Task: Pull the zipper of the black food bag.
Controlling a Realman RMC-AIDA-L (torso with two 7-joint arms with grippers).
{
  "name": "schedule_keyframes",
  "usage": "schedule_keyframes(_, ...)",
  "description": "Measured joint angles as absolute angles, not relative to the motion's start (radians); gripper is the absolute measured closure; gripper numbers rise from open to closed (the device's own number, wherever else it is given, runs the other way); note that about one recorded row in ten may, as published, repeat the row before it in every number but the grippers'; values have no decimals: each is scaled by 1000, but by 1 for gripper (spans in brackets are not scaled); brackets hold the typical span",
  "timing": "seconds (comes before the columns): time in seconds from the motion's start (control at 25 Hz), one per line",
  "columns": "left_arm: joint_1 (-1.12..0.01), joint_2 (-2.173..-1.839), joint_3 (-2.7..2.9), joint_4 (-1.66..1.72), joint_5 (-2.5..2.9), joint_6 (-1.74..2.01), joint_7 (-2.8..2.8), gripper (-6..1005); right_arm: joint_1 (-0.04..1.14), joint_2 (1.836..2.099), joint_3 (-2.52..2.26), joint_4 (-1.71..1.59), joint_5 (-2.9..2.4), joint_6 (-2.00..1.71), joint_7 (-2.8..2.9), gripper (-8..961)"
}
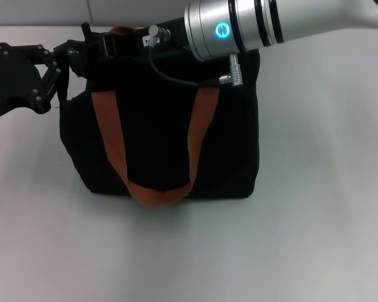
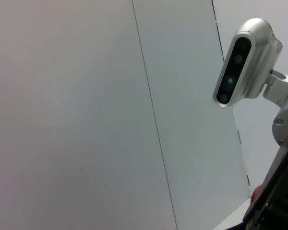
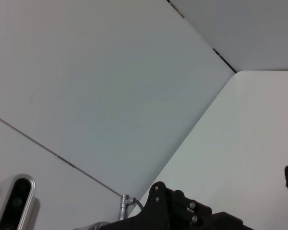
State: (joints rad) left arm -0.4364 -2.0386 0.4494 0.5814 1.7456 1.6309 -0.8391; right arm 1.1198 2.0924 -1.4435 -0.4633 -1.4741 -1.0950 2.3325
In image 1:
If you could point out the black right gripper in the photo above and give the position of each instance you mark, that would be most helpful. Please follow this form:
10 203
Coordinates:
173 34

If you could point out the silver zipper pull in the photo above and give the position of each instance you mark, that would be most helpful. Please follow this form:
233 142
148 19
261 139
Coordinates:
73 53

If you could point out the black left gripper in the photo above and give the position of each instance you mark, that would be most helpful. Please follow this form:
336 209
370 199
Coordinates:
12 81

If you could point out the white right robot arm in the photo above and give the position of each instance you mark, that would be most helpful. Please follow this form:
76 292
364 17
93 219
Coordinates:
271 22

